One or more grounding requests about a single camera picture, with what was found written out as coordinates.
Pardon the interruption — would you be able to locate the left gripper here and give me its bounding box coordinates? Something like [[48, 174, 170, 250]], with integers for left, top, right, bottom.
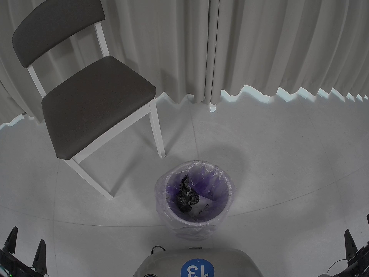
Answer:
[[0, 226, 47, 277]]

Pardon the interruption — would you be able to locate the black plastic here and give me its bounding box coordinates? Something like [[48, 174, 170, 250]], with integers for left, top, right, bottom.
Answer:
[[176, 174, 201, 213]]

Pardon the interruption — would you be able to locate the clear printed wrapper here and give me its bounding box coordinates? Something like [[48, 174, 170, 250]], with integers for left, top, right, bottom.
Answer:
[[187, 194, 216, 218]]

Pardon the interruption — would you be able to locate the dark grey white chair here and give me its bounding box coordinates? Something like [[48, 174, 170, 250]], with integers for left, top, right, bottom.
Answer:
[[12, 0, 167, 200]]

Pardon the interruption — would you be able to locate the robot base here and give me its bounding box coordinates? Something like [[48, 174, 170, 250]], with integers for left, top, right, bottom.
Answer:
[[133, 247, 263, 277]]

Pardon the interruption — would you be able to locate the beige curtain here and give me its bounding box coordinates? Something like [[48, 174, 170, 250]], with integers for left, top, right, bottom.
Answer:
[[0, 0, 214, 128], [210, 0, 369, 104]]

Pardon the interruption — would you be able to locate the purple plastic bag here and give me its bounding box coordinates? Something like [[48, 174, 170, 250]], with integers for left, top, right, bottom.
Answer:
[[155, 160, 236, 239]]

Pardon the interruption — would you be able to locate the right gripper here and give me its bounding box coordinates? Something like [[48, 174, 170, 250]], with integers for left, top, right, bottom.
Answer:
[[344, 213, 369, 270]]

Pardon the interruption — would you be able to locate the white trash bin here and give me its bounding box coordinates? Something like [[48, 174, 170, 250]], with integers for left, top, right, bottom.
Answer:
[[157, 161, 234, 236]]

